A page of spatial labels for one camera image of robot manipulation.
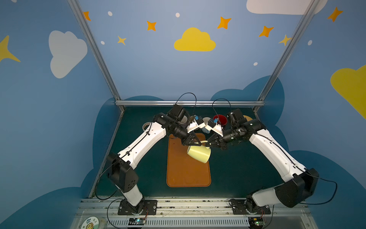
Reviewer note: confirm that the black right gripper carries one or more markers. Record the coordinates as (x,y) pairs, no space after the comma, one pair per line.
(218,140)

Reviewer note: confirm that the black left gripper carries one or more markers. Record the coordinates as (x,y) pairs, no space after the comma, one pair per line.
(189,139)

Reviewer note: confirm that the light blue ceramic mug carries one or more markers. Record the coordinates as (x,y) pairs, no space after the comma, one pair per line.
(206,121)

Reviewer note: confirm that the yellow-green ceramic mug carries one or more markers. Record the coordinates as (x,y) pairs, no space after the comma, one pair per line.
(200,153)

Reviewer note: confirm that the black patterned mug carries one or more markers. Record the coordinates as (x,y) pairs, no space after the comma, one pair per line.
(222,119)

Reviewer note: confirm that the purple ceramic mug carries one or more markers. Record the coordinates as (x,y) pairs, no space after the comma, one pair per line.
(184,120)

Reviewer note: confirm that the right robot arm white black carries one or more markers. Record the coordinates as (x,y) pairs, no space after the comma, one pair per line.
(299,183)

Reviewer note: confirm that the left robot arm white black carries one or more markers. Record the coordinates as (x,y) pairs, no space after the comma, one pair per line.
(121,170)

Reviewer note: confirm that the orange rectangular tray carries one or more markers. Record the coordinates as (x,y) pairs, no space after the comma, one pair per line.
(183,171)

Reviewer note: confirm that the yellow bamboo steamer basket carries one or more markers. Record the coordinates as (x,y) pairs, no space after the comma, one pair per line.
(247,118)

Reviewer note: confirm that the large patterned tape roll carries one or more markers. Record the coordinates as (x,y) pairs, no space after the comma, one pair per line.
(146,126)

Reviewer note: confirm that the right controller circuit board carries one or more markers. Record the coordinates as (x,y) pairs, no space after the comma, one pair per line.
(256,223)

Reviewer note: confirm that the controller circuit board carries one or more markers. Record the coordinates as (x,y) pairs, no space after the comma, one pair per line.
(256,223)
(136,221)

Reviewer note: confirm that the left controller circuit board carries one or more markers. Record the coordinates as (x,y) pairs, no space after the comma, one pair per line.
(136,221)

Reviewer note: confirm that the round green white sticker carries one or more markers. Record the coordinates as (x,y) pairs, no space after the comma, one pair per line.
(90,223)

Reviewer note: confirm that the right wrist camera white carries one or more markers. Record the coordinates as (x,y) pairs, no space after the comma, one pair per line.
(214,125)

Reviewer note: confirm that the aluminium frame right post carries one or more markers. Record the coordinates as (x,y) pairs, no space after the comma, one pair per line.
(296,36)

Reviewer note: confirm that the aluminium frame post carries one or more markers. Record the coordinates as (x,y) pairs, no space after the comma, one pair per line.
(80,17)
(296,36)

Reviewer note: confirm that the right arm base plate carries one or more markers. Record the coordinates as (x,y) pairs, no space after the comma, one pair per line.
(244,207)

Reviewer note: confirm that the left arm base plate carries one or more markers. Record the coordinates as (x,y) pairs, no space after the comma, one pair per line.
(144,207)

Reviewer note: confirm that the aluminium front rail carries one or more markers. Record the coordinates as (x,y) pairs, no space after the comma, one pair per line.
(192,213)

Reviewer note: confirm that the aluminium frame left post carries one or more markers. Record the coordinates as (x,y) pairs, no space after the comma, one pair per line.
(80,17)

